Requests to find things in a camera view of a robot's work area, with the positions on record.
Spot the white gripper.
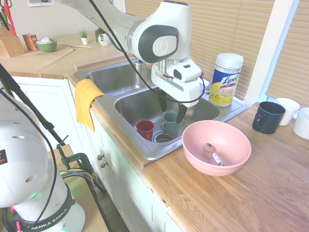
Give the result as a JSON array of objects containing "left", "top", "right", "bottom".
[{"left": 151, "top": 61, "right": 202, "bottom": 125}]

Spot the metal spoon white handle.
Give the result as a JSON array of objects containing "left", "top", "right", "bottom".
[{"left": 203, "top": 143, "right": 225, "bottom": 167}]

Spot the metal sink drain strainer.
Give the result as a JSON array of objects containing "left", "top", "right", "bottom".
[{"left": 153, "top": 131, "right": 174, "bottom": 143}]

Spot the stainless steel double sink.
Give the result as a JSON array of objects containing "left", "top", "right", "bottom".
[{"left": 73, "top": 59, "right": 249, "bottom": 161}]

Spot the grey-teal mug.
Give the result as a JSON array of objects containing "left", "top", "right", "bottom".
[{"left": 160, "top": 112, "right": 181, "bottom": 135}]

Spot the red cup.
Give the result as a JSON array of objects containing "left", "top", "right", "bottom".
[{"left": 135, "top": 119, "right": 155, "bottom": 141}]

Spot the chrome faucet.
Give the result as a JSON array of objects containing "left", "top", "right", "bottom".
[{"left": 202, "top": 72, "right": 211, "bottom": 95}]

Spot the pink bowl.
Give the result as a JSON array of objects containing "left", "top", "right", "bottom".
[{"left": 182, "top": 120, "right": 252, "bottom": 176}]

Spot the Lysol wipes canister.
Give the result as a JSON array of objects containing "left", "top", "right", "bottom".
[{"left": 209, "top": 53, "right": 244, "bottom": 107}]

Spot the yellow dish cloth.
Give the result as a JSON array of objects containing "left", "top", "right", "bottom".
[{"left": 74, "top": 78, "right": 106, "bottom": 132}]

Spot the wide wooden window blind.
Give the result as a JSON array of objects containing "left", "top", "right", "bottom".
[{"left": 124, "top": 0, "right": 276, "bottom": 101}]

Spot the bushy plant white pot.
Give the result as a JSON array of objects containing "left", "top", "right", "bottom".
[{"left": 94, "top": 27, "right": 112, "bottom": 46}]

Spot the dark navy mug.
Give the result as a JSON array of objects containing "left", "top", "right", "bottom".
[{"left": 252, "top": 101, "right": 286, "bottom": 135}]

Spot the green metal clamp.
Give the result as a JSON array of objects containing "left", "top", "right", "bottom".
[{"left": 56, "top": 144, "right": 94, "bottom": 174}]

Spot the small plant white pot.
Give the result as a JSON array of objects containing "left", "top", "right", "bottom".
[{"left": 79, "top": 28, "right": 89, "bottom": 45}]

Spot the white ribbed cup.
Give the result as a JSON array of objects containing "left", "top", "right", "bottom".
[{"left": 275, "top": 97, "right": 301, "bottom": 126}]

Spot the white kitchen cabinet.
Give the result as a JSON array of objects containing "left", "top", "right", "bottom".
[{"left": 11, "top": 76, "right": 182, "bottom": 232}]

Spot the wooden robot mounting table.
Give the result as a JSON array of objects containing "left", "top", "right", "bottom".
[{"left": 47, "top": 144, "right": 114, "bottom": 232}]

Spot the narrow wooden window blind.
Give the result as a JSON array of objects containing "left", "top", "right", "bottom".
[{"left": 265, "top": 0, "right": 309, "bottom": 108}]

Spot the white plain cup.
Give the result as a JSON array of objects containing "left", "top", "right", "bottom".
[{"left": 293, "top": 107, "right": 309, "bottom": 140}]

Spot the green bowl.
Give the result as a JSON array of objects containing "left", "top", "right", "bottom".
[{"left": 36, "top": 38, "right": 58, "bottom": 53}]

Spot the wooden cutting board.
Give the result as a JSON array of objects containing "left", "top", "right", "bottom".
[{"left": 0, "top": 44, "right": 75, "bottom": 73}]

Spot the orange cardboard box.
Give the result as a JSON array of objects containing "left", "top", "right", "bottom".
[{"left": 22, "top": 33, "right": 39, "bottom": 51}]

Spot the white paper sheet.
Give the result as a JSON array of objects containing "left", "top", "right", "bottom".
[{"left": 27, "top": 0, "right": 56, "bottom": 7}]

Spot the wooden knife block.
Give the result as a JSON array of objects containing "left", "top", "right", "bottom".
[{"left": 0, "top": 23, "right": 26, "bottom": 58}]

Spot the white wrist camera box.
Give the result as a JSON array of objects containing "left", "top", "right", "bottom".
[{"left": 166, "top": 57, "right": 202, "bottom": 83}]

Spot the coloured cable bundle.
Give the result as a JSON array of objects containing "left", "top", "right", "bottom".
[{"left": 59, "top": 169, "right": 97, "bottom": 191}]

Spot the black cable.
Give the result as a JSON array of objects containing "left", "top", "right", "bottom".
[{"left": 0, "top": 0, "right": 206, "bottom": 224}]

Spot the black camera stand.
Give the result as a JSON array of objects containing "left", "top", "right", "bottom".
[{"left": 0, "top": 63, "right": 114, "bottom": 232}]

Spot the pink utensil handle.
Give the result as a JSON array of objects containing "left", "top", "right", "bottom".
[{"left": 5, "top": 4, "right": 17, "bottom": 37}]

